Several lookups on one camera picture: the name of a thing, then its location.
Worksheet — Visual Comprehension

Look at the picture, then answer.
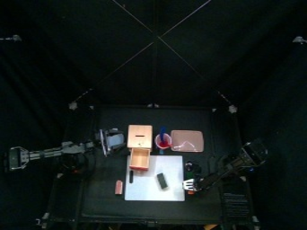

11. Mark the white cutting board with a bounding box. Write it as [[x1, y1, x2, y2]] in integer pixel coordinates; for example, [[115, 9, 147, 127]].
[[125, 155, 187, 202]]

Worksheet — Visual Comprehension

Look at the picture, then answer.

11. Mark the dark green rectangular block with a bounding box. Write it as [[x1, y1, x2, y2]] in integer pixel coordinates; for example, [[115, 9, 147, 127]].
[[155, 172, 170, 190]]

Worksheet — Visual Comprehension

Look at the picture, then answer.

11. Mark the white printed label sticker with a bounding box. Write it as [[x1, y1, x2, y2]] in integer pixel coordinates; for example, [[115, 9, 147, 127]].
[[222, 192, 250, 214]]

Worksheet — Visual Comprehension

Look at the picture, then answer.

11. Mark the red plastic cup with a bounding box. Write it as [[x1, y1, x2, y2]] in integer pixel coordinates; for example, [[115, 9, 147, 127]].
[[154, 133, 174, 150]]

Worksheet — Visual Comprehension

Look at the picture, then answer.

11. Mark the wooden drawer cabinet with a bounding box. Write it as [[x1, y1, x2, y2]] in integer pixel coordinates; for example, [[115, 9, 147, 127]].
[[126, 124, 154, 150]]

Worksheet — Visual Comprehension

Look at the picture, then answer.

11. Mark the blue plastic utensil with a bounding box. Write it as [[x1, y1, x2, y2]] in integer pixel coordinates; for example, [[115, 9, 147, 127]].
[[159, 127, 169, 155]]

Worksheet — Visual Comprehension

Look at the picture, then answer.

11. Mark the open wooden drawer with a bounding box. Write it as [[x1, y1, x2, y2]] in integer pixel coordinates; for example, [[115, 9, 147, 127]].
[[129, 147, 153, 172]]

